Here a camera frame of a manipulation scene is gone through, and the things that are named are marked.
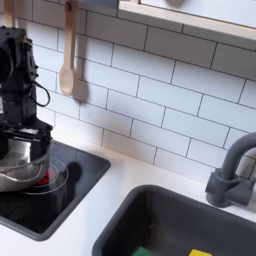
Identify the dark grey sink basin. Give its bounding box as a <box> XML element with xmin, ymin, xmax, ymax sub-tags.
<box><xmin>91</xmin><ymin>184</ymin><xmax>256</xmax><ymax>256</ymax></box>

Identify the steel pot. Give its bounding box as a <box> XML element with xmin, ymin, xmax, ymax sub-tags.
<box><xmin>0</xmin><ymin>138</ymin><xmax>54</xmax><ymax>193</ymax></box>

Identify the green toy block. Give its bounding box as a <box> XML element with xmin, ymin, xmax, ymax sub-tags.
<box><xmin>131</xmin><ymin>245</ymin><xmax>154</xmax><ymax>256</ymax></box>

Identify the white toy microwave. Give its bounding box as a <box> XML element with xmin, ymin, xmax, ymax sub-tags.
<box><xmin>139</xmin><ymin>0</ymin><xmax>256</xmax><ymax>29</ymax></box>

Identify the wooden kitchen frame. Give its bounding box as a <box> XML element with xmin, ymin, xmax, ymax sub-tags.
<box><xmin>118</xmin><ymin>0</ymin><xmax>256</xmax><ymax>51</ymax></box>

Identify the grey extractor hood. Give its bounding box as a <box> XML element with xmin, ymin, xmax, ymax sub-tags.
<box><xmin>78</xmin><ymin>0</ymin><xmax>120</xmax><ymax>9</ymax></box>

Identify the wooden spoon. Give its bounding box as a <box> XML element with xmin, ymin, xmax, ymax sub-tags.
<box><xmin>59</xmin><ymin>0</ymin><xmax>80</xmax><ymax>97</ymax></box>

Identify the yellow toy block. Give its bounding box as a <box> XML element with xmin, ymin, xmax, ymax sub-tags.
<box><xmin>188</xmin><ymin>248</ymin><xmax>213</xmax><ymax>256</ymax></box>

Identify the grey tap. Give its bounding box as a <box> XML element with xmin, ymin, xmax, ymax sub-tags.
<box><xmin>204</xmin><ymin>132</ymin><xmax>256</xmax><ymax>209</ymax></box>

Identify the black toy stove cooktop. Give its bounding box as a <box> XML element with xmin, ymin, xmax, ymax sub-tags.
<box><xmin>0</xmin><ymin>139</ymin><xmax>112</xmax><ymax>242</ymax></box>

